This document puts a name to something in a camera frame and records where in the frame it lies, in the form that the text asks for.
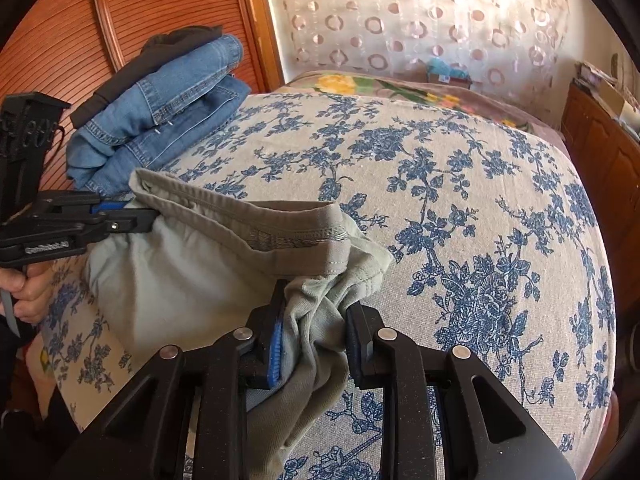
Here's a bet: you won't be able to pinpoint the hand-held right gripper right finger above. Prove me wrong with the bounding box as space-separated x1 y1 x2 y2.
345 304 576 480

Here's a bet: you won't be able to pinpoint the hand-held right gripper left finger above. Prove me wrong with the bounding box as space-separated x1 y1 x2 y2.
50 279 287 480

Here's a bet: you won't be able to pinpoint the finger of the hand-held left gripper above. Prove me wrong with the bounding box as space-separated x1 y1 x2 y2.
91 199 136 213
100 206 159 235

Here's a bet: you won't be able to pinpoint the grey-green pants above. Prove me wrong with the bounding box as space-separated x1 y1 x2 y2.
82 167 396 480

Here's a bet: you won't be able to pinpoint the folded black pants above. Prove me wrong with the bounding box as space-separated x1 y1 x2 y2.
70 25 226 128

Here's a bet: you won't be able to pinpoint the person's left hand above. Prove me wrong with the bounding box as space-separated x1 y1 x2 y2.
0 259 55 327

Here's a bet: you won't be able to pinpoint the blue floral bedsheet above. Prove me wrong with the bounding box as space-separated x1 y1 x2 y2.
37 87 618 480

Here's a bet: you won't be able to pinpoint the person's dark clothing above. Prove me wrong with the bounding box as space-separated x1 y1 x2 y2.
0 327 83 480

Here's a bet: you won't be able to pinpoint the brown slatted wooden wardrobe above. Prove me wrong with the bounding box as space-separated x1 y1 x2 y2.
0 0 286 201

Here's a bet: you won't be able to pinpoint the colourful flower blanket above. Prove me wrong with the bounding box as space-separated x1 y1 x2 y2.
285 71 566 143

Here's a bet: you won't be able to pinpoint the blue box by curtain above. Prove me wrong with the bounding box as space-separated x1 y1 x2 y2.
426 57 473 86

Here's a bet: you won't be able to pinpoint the brown wooden cabinet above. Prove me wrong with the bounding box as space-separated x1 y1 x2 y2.
560 82 640 221

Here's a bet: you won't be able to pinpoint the circle pattern sheer curtain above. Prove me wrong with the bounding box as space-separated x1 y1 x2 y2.
260 0 571 86

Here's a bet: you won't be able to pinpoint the pile of papers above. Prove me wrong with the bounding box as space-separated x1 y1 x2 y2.
574 60 618 88

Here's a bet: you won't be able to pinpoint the black velcro strap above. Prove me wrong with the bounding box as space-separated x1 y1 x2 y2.
0 91 72 221

